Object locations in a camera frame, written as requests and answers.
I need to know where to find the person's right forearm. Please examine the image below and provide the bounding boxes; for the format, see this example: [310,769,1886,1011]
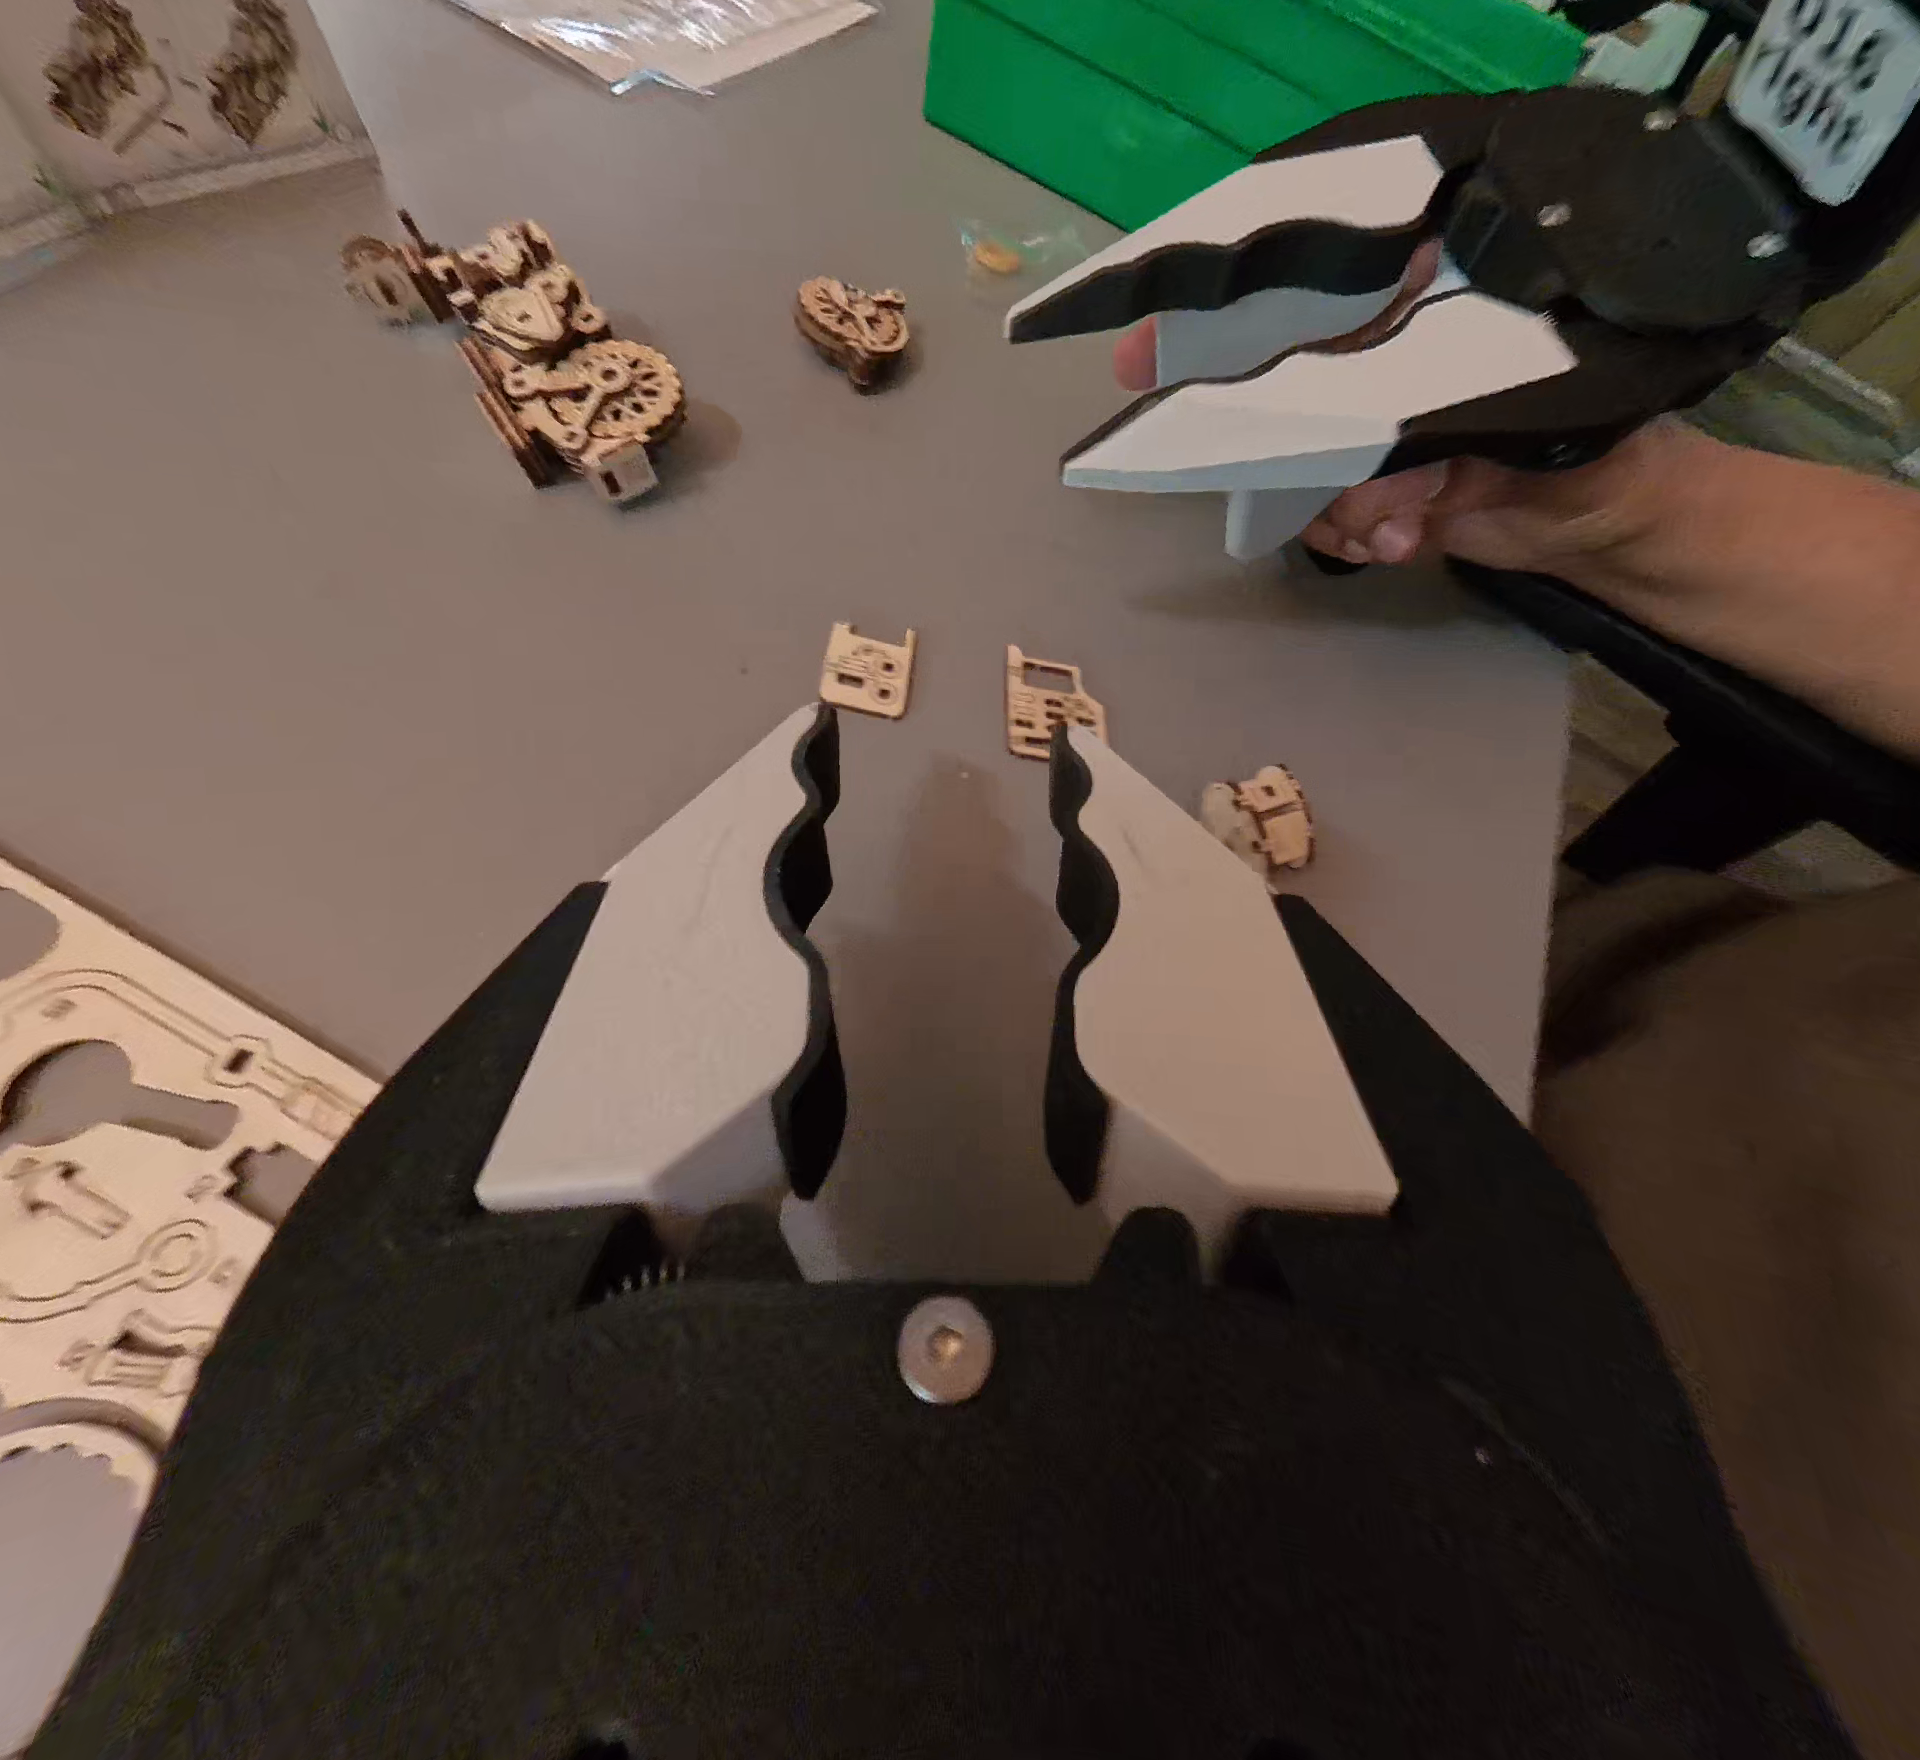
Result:
[1633,416,1920,760]

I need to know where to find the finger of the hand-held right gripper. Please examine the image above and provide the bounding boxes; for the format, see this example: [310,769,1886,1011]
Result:
[1057,293,1579,562]
[1001,133,1472,394]

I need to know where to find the small wooden gear model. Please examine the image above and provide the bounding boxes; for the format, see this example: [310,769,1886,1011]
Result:
[791,273,912,394]

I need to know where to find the narrow flat wooden puzzle piece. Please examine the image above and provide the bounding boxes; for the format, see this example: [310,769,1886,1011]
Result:
[1001,643,1112,762]

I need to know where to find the green plastic bin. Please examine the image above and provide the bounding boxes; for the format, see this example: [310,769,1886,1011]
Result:
[921,0,1592,235]

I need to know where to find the small wooden puzzle assembly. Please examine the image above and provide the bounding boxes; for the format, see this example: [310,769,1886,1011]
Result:
[1199,764,1317,873]

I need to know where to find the person's right hand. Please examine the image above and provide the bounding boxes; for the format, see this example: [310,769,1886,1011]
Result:
[1112,312,1652,580]

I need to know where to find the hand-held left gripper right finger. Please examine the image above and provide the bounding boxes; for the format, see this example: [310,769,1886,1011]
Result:
[1044,721,1404,1243]

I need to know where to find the large wooden gear model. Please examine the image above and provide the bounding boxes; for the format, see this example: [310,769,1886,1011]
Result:
[341,214,692,510]

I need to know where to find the wide flat wooden puzzle piece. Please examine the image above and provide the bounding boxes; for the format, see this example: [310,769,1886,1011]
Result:
[818,620,918,721]

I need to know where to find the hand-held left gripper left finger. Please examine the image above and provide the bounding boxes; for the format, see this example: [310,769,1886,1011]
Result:
[473,701,852,1282]

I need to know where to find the plywood puzzle sheet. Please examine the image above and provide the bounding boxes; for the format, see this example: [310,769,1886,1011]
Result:
[0,855,383,1732]

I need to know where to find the printed paper sheet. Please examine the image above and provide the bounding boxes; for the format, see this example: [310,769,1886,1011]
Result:
[0,0,377,262]

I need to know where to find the small clear plastic bag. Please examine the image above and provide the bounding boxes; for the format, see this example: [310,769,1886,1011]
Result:
[955,214,1089,283]

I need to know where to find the grey desk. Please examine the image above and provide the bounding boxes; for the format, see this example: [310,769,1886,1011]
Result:
[0,0,1574,1732]

